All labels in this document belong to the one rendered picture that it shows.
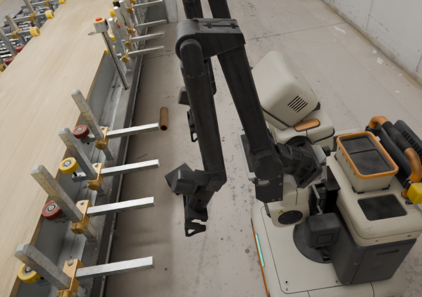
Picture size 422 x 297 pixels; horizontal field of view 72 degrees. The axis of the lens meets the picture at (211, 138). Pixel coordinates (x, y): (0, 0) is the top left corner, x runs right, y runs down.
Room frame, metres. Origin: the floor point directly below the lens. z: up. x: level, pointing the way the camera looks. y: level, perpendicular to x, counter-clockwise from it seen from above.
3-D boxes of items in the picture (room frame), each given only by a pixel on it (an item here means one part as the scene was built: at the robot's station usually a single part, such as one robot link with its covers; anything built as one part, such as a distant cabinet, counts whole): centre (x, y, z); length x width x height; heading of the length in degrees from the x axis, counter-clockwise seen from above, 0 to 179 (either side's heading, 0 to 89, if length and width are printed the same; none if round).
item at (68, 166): (1.04, 0.69, 0.85); 0.08 x 0.08 x 0.11
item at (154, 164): (1.03, 0.50, 0.80); 0.43 x 0.03 x 0.04; 88
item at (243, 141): (0.75, -0.18, 0.99); 0.28 x 0.16 x 0.22; 178
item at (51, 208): (0.79, 0.70, 0.85); 0.08 x 0.08 x 0.11
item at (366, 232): (0.73, -0.57, 0.59); 0.55 x 0.34 x 0.83; 178
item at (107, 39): (1.98, 0.55, 0.93); 0.05 x 0.05 x 0.45; 88
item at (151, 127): (1.28, 0.49, 0.83); 0.43 x 0.03 x 0.04; 88
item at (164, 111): (2.39, 0.43, 0.04); 0.30 x 0.08 x 0.08; 178
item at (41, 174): (0.75, 0.60, 0.94); 0.04 x 0.04 x 0.48; 88
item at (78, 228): (0.77, 0.60, 0.83); 0.14 x 0.06 x 0.05; 178
